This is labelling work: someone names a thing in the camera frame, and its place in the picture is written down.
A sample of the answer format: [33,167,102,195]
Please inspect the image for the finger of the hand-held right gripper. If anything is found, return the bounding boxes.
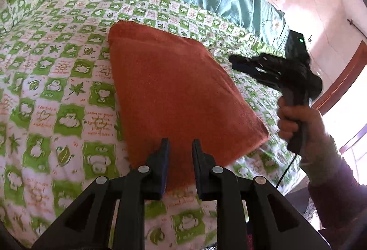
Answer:
[229,55,266,68]
[234,65,273,86]

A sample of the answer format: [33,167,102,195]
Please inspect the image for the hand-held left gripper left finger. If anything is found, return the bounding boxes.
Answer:
[31,138,171,250]

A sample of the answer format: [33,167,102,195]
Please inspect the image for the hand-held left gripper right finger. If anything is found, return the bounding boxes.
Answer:
[192,139,331,250]

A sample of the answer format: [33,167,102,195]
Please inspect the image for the orange knit sweater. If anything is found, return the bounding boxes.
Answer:
[107,20,270,192]

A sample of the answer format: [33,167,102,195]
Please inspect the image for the person's right forearm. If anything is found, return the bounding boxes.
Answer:
[300,105,367,230]

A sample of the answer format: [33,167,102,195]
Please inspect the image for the person's right hand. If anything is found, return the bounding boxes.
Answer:
[277,97,326,149]

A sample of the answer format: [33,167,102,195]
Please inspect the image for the green checkered bedsheet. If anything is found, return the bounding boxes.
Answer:
[0,0,309,250]

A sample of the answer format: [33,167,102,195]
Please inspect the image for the wooden door frame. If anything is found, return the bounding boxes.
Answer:
[312,39,367,117]

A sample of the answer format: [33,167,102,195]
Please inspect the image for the dark wall rod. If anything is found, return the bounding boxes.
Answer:
[347,19,367,37]

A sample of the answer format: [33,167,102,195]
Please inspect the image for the black cable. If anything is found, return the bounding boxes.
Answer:
[275,151,297,189]

